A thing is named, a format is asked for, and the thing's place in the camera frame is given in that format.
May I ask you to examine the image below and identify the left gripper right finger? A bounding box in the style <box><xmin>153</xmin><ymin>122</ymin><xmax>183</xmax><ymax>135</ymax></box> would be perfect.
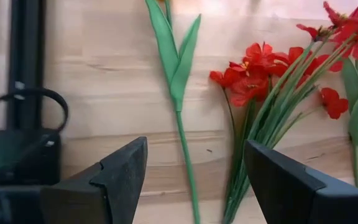
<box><xmin>244</xmin><ymin>139</ymin><xmax>358</xmax><ymax>224</ymax></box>

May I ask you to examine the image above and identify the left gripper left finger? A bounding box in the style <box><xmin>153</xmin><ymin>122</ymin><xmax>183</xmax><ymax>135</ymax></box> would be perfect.
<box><xmin>40</xmin><ymin>136</ymin><xmax>149</xmax><ymax>224</ymax></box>

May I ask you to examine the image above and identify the large red flower bunch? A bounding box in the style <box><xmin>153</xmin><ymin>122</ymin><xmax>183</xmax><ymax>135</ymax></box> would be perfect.
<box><xmin>209</xmin><ymin>1</ymin><xmax>357</xmax><ymax>224</ymax></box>

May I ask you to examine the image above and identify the yellow artificial tulip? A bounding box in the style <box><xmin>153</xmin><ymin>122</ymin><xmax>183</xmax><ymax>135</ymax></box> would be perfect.
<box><xmin>144</xmin><ymin>0</ymin><xmax>202</xmax><ymax>224</ymax></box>

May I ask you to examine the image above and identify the black cable loop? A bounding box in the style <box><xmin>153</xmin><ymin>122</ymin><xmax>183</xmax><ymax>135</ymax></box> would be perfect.
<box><xmin>0</xmin><ymin>88</ymin><xmax>70</xmax><ymax>133</ymax></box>

